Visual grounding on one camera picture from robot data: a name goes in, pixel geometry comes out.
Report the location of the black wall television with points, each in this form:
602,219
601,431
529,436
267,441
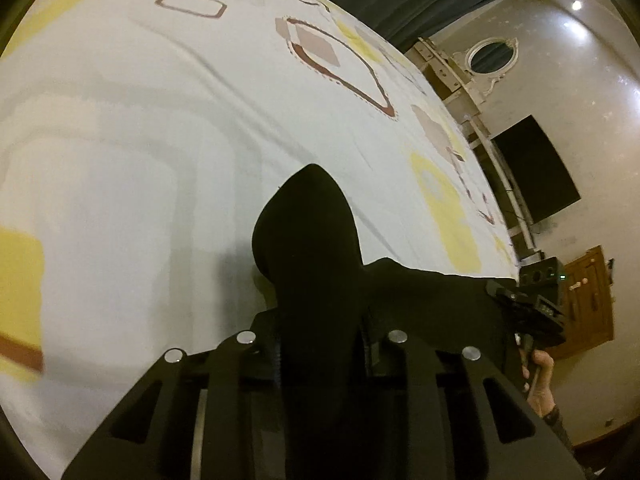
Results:
538,170

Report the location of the person's right hand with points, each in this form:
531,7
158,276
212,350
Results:
542,384

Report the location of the patterned white bed sheet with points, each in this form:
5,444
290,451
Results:
140,140

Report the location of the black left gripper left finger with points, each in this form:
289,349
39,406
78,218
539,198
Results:
151,432

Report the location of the black pants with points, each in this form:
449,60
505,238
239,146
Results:
331,308

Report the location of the oval white framed mirror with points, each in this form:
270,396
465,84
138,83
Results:
488,61

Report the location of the cream wooden shelf unit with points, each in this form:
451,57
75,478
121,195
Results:
466,104

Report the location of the brown wooden door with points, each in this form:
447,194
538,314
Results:
587,305

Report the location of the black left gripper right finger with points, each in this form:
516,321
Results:
455,416

